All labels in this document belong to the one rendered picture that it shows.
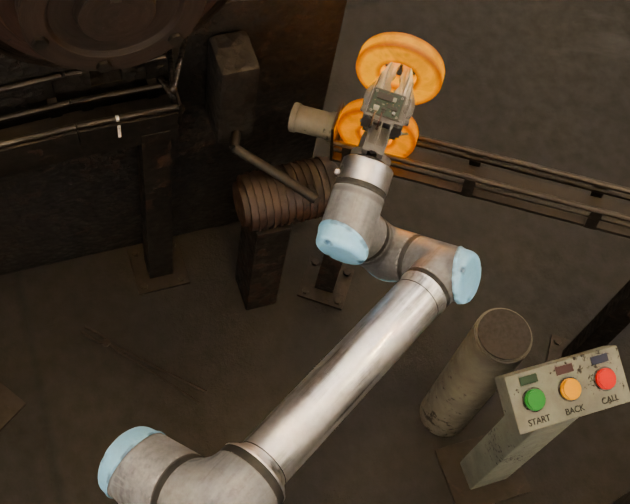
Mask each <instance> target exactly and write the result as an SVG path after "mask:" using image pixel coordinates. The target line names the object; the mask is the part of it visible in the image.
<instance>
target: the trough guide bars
mask: <svg viewBox="0 0 630 504"><path fill-rule="evenodd" d="M333 146H334V147H333V151H334V152H338V153H341V154H342V157H341V163H342V160H343V157H344V156H346V155H349V154H350V152H351V150H352V148H354V147H358V145H354V144H350V143H346V142H342V141H338V140H334V142H333ZM416 146H417V147H421V148H425V149H429V150H433V151H437V152H441V153H445V154H449V155H453V156H456V157H460V158H464V159H468V160H470V161H469V165H473V166H477V167H480V163H484V164H488V165H492V166H496V167H499V168H503V169H507V170H511V171H515V172H519V173H523V174H527V175H531V176H535V177H538V178H542V179H546V180H550V181H554V182H558V183H562V184H566V185H570V186H574V187H578V188H581V189H585V190H589V191H592V192H591V194H590V196H594V197H598V198H602V196H603V194H605V195H609V196H613V197H617V198H620V199H624V200H628V201H630V188H627V187H623V186H619V185H615V184H612V183H609V182H605V181H601V180H596V179H592V178H588V177H584V176H580V175H576V174H572V173H568V172H564V171H560V170H557V169H553V168H549V167H545V166H541V165H537V164H533V163H529V162H525V161H521V160H517V159H513V158H509V157H505V156H502V155H498V154H494V153H490V152H486V151H484V150H480V149H476V148H470V147H466V146H462V145H458V144H454V143H450V142H447V141H443V140H439V139H435V138H431V137H427V136H423V135H419V136H418V139H417V142H416ZM384 155H386V156H387V157H389V158H390V160H391V164H390V166H392V167H395V168H399V169H403V170H407V171H411V172H415V173H418V174H422V175H426V176H430V177H434V178H438V179H442V180H445V181H449V182H453V183H457V184H461V185H463V187H462V191H461V194H460V195H462V196H466V197H470V198H471V197H472V193H473V190H474V188H476V189H480V190H484V191H488V192H492V193H496V194H499V195H503V196H507V197H511V198H515V199H519V200H523V201H526V202H530V203H534V204H538V205H542V206H546V207H550V208H553V209H557V210H561V211H565V212H569V213H573V214H577V215H580V216H584V217H588V218H587V220H586V222H585V225H584V227H585V228H589V229H592V230H595V228H596V227H597V225H598V223H599V221H604V222H607V223H611V224H615V225H619V226H623V227H627V228H630V216H629V215H625V214H621V213H618V212H614V211H610V210H606V209H602V208H598V207H594V206H590V205H587V204H583V203H579V202H575V201H571V200H567V199H563V198H559V197H556V196H552V195H548V194H544V193H540V192H536V191H532V190H528V189H525V188H521V187H517V186H513V185H509V184H505V183H501V182H497V181H494V180H490V179H486V178H482V177H478V176H474V175H470V174H466V173H463V172H459V171H455V170H451V169H447V168H443V167H439V166H435V165H431V164H428V163H424V162H420V161H416V160H412V159H408V158H404V157H400V156H397V155H393V154H389V153H385V152H384Z"/></svg>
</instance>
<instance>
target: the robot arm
mask: <svg viewBox="0 0 630 504"><path fill-rule="evenodd" d="M401 65H402V67H401ZM400 68H401V69H402V74H401V76H400V78H399V84H400V85H399V87H398V88H397V89H396V91H395V93H394V92H391V82H392V81H393V80H394V79H395V77H396V72H397V71H398V70H399V69H400ZM413 86H414V82H413V72H412V68H409V67H407V66H406V65H403V64H400V63H393V62H390V64H389V65H388V66H387V67H386V68H385V69H384V70H383V71H382V72H381V74H380V75H379V77H378V78H377V79H376V80H375V81H374V82H373V83H372V84H371V85H370V86H369V87H368V88H367V90H366V92H365V94H364V98H363V104H362V106H361V108H360V111H362V112H364V113H363V116H362V118H361V119H360V123H361V124H360V126H363V128H362V130H365V131H364V133H363V135H362V136H361V139H360V142H359V144H358V147H354V148H352V150H351V152H350V154H349V155H346V156H344V157H343V160H342V163H341V166H340V170H339V169H335V171H334V174H336V175H337V177H336V180H335V183H334V186H333V189H332V192H331V194H330V197H329V200H328V203H327V206H326V209H325V212H324V215H323V218H322V221H321V222H320V224H319V226H318V233H317V237H316V245H317V247H318V248H319V250H320V251H322V252H323V253H324V254H326V255H329V256H330V257H331V258H333V259H335V260H337V261H340V262H343V263H346V264H351V265H360V266H361V267H363V268H364V269H366V270H367V271H368V272H369V273H370V274H371V275H372V276H374V277H375V278H377V279H379V280H382V281H386V282H397V283H396V284H395V285H394V286H393V287H392V288H391V289H390V290H389V292H388V293H387V294H386V295H385V296H384V297H383V298H382V299H381V300H380V301H379V302H378V303H377V304H376V305H375V306H374V307H373V308H372V309H371V310H370V311H369V312H368V313H367V314H366V315H365V316H364V317H363V318H362V319H361V320H360V321H359V322H358V323H357V325H356V326H355V327H354V328H353V329H352V330H351V331H350V332H349V333H348V334H347V335H346V336H345V337H344V338H343V339H342V340H341V341H340V342H339V343H338V344H337V345H336V346H335V347H334V348H333V349H332V350H331V351H330V352H329V353H328V354H327V355H326V356H325V358H324V359H323V360H322V361H321V362H320V363H319V364H318V365H317V366H316V367H315V368H314V369H313V370H312V371H311V372H310V373H309V374H308V375H307V376H306V377H305V378H304V379H303V380H302V381H301V382H300V383H299V384H298V385H297V386H296V387H295V388H294V389H293V391H292V392H291V393H290V394H289V395H288V396H287V397H286V398H285V399H284V400H283V401H282V402H281V403H280V404H279V405H278V406H277V407H276V408H275V409H274V410H273V411H272V412H271V413H270V414H269V415H268V416H267V417H266V418H265V419H264V420H263V421H262V422H261V424H260V425H259V426H258V427H257V428H256V429H255V430H254V431H253V432H252V433H251V434H250V435H249V436H248V437H247V438H246V439H245V440H244V441H243V442H242V443H227V444H225V445H224V446H223V447H222V448H221V449H220V450H219V451H218V452H217V453H216V454H214V455H212V456H210V457H203V456H202V455H200V454H198V453H196V452H194V451H193V450H191V449H189V448H187V447H185V446H184V445H182V444H180V443H178V442H176V441H175V440H173V439H171V438H169V437H167V436H166V435H165V434H164V433H163V432H161V431H156V430H154V429H152V428H149V427H145V426H140V427H135V428H132V429H129V430H128V431H126V432H124V433H123V434H121V435H120V436H119V437H118V438H117V439H116V440H115V441H114V442H113V443H112V444H111V445H110V446H109V448H108V449H107V451H106V452H105V455H104V457H103V459H102V460H101V463H100V466H99V470H98V483H99V486H100V488H101V490H102V491H103V492H104V493H105V494H106V496H107V497H109V498H112V499H115V500H116V501H117V502H118V504H282V503H283V502H284V500H285V486H284V485H285V484H286V482H287V481H288V480H289V479H290V478H291V477H292V476H293V475H294V474H295V473H296V471H297V470H298V469H299V468H300V467H301V466H302V465H303V464H304V463H305V461H306V460H307V459H308V458H309V457H310V456H311V455H312V454H313V453H314V452H315V450H316V449H317V448H318V447H319V446H320V445H321V444H322V443H323V442H324V441H325V439H326V438H327V437H328V436H329V435H330V434H331V433H332V432H333V431H334V429H335V428H336V427H337V426H338V425H339V424H340V423H341V422H342V421H343V420H344V418H345V417H346V416H347V415H348V414H349V413H350V412H351V411H352V410H353V408H354V407H355V406H356V405H357V404H358V403H359V402H360V401H361V400H362V399H363V397H364V396H365V395H366V394H367V393H368V392H369V391H370V390H371V389H372V388H373V386H374V385H375V384H376V383H377V382H378V381H379V380H380V379H381V378H382V376H383V375H384V374H385V373H386V372H387V371H388V370H389V369H390V368H391V367H392V365H393V364H394V363H395V362H396V361H397V360H398V359H399V358H400V357H401V356H402V354H403V353H404V352H405V351H406V350H407V349H408V348H409V347H410V346H411V344H412V343H413V342H414V341H415V340H416V339H417V338H418V337H419V336H420V335H421V333H422V332H423V331H424V330H425V329H426V328H427V327H428V326H429V325H430V323H431V322H432V321H433V320H434V319H435V318H436V317H437V316H438V315H439V314H440V313H442V312H443V311H444V310H445V309H446V308H447V307H448V306H449V305H450V304H451V302H453V301H454V302H456V303H457V304H466V303H468V302H469V301H470V300H471V299H472V298H473V297H474V295H475V293H476V291H477V289H478V286H479V283H480V278H481V263H480V259H479V257H478V255H477V254H476V253H475V252H473V251H471V250H468V249H465V248H464V247H462V246H455V245H452V244H449V243H445V242H442V241H439V240H435V239H432V238H429V237H425V236H422V235H420V234H417V233H413V232H410V231H406V230H403V229H400V228H397V227H394V226H392V225H391V224H390V223H389V222H387V221H386V220H385V219H384V218H382V217H381V216H380V213H381V210H382V207H383V204H384V201H385V198H386V196H387V193H388V189H389V186H390V183H391V180H392V177H393V174H394V173H393V171H392V169H391V168H390V164H391V160H390V158H389V157H387V156H386V155H384V152H385V149H386V147H387V145H388V142H389V139H392V140H395V139H396V138H399V136H401V135H402V128H403V126H408V125H409V120H410V118H411V117H412V114H413V112H414V109H415V98H414V92H413Z"/></svg>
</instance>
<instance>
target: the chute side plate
mask: <svg viewBox="0 0 630 504"><path fill-rule="evenodd" d="M118 125H120V126H121V136H122V137H119V138H118V128H117V126H118ZM165 131H171V139H173V138H178V111H174V112H169V113H165V114H160V115H154V116H149V117H143V118H138V119H133V120H128V121H123V122H118V123H113V124H108V125H102V126H98V127H93V128H87V129H82V130H79V137H80V141H79V137H78V134H77V131H73V132H69V133H65V134H61V135H57V136H52V137H48V138H44V139H40V140H35V141H31V142H27V143H23V144H19V145H15V146H11V147H6V148H2V149H0V177H3V176H7V175H11V174H15V173H19V172H23V171H27V170H31V169H35V168H39V167H43V166H47V165H52V164H56V163H60V162H64V161H68V160H72V159H76V158H80V157H84V156H89V155H94V154H99V153H104V152H109V151H114V150H119V149H124V148H129V147H134V146H139V145H141V136H145V135H150V134H155V133H160V132H165Z"/></svg>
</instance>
